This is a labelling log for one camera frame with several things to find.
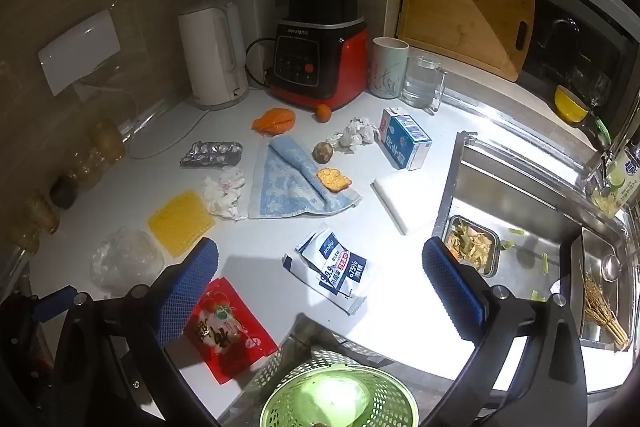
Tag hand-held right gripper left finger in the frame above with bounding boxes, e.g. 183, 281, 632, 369
52, 237, 221, 427

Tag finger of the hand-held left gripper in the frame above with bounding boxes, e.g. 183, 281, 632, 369
30, 286, 78, 324

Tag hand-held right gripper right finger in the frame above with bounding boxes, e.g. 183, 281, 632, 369
421, 237, 588, 427

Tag yellow sponge cloth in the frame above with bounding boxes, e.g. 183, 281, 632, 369
147, 189, 216, 258

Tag green perforated plastic basket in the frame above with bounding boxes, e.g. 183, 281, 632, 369
259, 349, 418, 427

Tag silver blister pack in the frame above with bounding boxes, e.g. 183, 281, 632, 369
180, 140, 244, 168

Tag blue patterned towel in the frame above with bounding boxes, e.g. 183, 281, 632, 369
247, 135, 363, 220

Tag orange foam fruit net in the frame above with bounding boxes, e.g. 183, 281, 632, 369
251, 107, 296, 136

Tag metal food container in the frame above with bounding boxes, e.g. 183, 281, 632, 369
444, 215, 502, 278

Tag red snack packet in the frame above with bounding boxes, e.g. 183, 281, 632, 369
182, 277, 278, 383

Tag clear plastic bag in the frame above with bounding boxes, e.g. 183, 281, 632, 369
90, 227, 165, 293

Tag amber glass jar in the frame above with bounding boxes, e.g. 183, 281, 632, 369
20, 192, 61, 235
90, 119, 126, 165
65, 152, 106, 192

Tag white foam board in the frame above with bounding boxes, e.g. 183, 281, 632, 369
370, 172, 453, 235

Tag crumpled red-stained tissue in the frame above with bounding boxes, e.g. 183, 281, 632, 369
202, 166, 247, 220

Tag stainless steel sink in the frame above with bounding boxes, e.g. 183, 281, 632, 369
432, 130, 640, 353

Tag dark round jar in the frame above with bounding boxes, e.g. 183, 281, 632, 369
50, 177, 77, 210

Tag white and blue wipes packet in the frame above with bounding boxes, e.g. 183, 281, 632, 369
282, 227, 370, 317

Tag bundle of bamboo skewers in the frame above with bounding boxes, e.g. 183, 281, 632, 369
577, 259, 631, 350

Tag blue and white carton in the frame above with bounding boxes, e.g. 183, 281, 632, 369
380, 107, 432, 171

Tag metal sink strainer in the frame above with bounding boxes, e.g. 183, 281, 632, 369
600, 254, 622, 280

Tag orange peel piece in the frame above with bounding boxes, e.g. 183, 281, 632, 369
316, 167, 352, 194

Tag crumpled white tissue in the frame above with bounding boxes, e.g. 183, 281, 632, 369
327, 117, 382, 152

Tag green dish soap bottle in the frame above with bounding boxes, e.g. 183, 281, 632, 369
592, 152, 640, 215

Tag chrome faucet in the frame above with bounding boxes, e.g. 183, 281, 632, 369
585, 117, 636, 188

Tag clear glass mug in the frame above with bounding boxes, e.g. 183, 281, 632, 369
400, 55, 447, 112

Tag yellow bowl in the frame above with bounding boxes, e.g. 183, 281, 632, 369
554, 85, 593, 124

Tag white printed mug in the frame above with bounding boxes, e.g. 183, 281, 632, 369
369, 37, 410, 100

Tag white electric kettle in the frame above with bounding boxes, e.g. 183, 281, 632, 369
177, 2, 250, 110

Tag red and black blender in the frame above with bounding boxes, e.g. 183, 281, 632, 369
265, 0, 383, 110

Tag wooden cutting board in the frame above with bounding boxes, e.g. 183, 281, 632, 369
396, 0, 536, 82

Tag white power cable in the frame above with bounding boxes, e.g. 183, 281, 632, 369
75, 74, 211, 160

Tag black power cable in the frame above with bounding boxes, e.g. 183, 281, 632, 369
245, 38, 276, 88

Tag white wall socket cover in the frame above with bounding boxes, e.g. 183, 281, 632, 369
37, 9, 122, 96

